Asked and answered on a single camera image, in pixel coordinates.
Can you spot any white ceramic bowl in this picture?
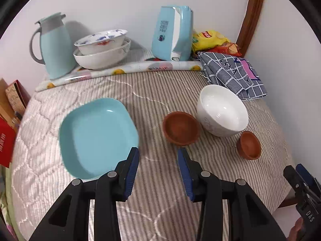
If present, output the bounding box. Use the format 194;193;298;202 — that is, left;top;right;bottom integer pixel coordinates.
197;85;249;138

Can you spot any light blue thermos jug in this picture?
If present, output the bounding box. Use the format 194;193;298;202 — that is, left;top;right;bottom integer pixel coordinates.
30;12;77;80

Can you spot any red snack bag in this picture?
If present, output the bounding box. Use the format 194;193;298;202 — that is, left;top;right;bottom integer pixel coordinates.
211;42;242;57

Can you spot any large white serving bowl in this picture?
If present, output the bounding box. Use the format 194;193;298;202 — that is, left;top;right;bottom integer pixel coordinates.
73;38;131;70

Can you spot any blue plastic plate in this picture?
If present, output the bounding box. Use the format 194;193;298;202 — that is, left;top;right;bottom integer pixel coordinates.
59;98;139;180

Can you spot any person's right hand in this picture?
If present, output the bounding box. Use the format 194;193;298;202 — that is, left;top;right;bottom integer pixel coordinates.
287;218;305;241

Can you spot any large brown bowl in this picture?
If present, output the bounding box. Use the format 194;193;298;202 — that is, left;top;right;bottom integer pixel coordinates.
163;111;200;146

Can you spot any yellow chips bag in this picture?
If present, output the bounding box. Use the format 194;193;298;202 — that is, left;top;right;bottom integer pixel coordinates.
192;29;231;53

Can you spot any light blue electric kettle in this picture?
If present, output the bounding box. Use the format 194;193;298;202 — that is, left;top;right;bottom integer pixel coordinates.
151;6;194;61

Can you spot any green cloth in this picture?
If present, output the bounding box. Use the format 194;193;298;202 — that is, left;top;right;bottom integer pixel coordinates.
0;166;18;241

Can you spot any blue patterned porcelain bowl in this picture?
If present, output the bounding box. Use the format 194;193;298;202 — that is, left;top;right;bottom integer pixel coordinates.
74;29;128;55

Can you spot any red paper bag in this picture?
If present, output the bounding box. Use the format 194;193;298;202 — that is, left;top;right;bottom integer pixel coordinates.
0;117;17;168

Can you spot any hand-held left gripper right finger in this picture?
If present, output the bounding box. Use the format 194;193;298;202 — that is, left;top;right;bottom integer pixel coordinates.
178;148;286;241

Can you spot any small brown bowl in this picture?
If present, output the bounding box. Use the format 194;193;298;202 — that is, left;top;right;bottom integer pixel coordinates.
237;131;262;160

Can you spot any brown wooden door frame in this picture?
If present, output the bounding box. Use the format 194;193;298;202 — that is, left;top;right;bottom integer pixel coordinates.
236;0;266;52

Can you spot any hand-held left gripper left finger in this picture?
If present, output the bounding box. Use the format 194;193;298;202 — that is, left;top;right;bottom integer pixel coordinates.
29;147;139;241

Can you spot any patterned cardboard box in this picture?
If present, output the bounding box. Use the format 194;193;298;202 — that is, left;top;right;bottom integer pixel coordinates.
5;80;31;113

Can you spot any floral table cover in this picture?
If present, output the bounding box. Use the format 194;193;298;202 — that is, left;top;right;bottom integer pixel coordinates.
35;60;205;92

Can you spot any grey checked cloth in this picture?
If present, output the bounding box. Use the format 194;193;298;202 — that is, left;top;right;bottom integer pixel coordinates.
198;51;268;101

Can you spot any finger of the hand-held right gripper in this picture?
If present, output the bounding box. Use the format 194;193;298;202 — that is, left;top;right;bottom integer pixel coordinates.
296;164;321;194
283;165;310;202

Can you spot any striped quilted blanket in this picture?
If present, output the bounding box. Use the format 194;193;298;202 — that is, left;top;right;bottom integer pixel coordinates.
11;70;294;241

